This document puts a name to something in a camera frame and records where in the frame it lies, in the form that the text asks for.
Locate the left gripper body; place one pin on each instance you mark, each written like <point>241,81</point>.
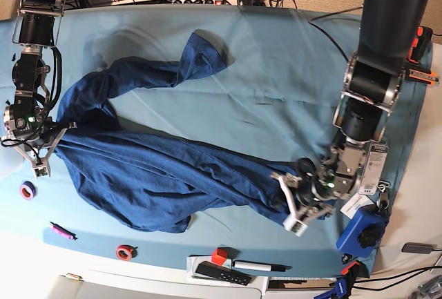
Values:
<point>302,204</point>

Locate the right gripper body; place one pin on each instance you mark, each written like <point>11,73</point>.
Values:
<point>38,147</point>

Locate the dark blue t-shirt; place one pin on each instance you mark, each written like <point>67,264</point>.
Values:
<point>153,182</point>

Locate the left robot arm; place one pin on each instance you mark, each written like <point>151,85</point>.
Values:
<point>371,87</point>

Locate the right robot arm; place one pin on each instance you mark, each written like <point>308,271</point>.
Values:
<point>37,76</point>

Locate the white paper roll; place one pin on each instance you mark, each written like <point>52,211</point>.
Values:
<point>10,161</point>

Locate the purple tape roll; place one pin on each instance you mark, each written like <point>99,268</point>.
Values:
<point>28,190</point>

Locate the white paper card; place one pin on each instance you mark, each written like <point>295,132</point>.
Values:
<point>355,203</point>

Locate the blue box with knob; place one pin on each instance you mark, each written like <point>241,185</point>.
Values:
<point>363,233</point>

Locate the metal keys carabiner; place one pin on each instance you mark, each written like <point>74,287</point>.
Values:
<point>383,200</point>

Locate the pink pen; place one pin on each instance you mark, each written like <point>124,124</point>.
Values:
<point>62,231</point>

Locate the white blister pack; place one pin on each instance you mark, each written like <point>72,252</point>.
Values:
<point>373,168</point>

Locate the white black marker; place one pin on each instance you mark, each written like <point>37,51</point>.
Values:
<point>258,266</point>

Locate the blue orange clamp bottom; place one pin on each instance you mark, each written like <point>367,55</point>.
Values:
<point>343,286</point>

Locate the orange red cube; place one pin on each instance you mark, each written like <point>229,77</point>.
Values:
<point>219,256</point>

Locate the grey adapter box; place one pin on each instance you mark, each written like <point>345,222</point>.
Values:
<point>417,248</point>

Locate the black remote control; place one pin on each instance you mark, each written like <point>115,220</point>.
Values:
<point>223,274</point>

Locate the red tape roll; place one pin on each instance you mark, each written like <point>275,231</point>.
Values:
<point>125,252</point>

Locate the light blue table cloth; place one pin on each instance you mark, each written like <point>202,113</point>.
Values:
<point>275,101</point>

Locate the orange black utility clamp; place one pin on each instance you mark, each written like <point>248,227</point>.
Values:
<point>414,69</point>

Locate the power strip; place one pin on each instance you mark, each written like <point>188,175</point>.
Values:
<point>205,2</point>

